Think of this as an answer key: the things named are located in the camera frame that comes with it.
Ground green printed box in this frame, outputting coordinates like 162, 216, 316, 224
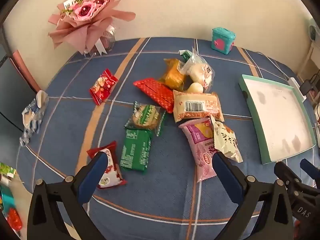
0, 162, 17, 180

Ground teal toy box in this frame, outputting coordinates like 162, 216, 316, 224
211, 27, 237, 55

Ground black charger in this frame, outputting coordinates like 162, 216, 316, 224
299, 79, 314, 95

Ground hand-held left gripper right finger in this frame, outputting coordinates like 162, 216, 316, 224
211, 152, 294, 240

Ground yellow cake packet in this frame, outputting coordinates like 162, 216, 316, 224
159, 58, 188, 90

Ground green cow biscuit packet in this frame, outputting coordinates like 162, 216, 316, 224
124, 101, 167, 137

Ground white power strip cable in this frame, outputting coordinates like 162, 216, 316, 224
257, 52, 292, 80

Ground dark green snack packet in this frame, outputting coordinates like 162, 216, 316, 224
119, 129, 153, 173

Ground teal red plastic toy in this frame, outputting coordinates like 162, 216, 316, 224
0, 184, 23, 232

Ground crumpled blue white bag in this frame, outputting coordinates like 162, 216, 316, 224
19, 90, 50, 147

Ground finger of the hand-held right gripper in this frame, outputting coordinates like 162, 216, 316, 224
300, 159, 320, 188
274, 161, 302, 188

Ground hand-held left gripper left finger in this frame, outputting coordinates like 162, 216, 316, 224
27, 152, 108, 240

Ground red patterned snack packet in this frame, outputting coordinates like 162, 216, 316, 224
133, 78, 175, 113

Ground pink paper flower bouquet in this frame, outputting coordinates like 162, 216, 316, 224
48, 0, 136, 55

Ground pink snack packet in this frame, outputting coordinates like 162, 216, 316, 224
179, 117, 218, 183

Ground green white patterned snack packet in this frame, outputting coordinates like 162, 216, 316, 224
178, 50, 194, 62

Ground beige bread packet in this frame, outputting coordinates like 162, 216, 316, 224
173, 90, 224, 123

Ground clear steamed bun packet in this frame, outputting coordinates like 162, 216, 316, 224
180, 46, 215, 93

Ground blue plaid tablecloth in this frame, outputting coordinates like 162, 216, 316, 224
16, 37, 320, 240

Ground cream snack packet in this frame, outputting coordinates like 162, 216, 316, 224
210, 115, 243, 163

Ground small white bun packet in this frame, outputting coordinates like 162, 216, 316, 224
187, 82, 203, 94

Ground small red wafer packet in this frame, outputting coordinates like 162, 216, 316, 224
89, 68, 119, 105

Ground dark panel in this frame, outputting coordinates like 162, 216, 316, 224
0, 55, 38, 132

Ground white power strip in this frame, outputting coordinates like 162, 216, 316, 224
287, 77, 307, 103

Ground red white snack packet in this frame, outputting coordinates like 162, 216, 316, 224
86, 141, 127, 189

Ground white tray with teal rim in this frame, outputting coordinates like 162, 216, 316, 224
239, 74, 316, 165

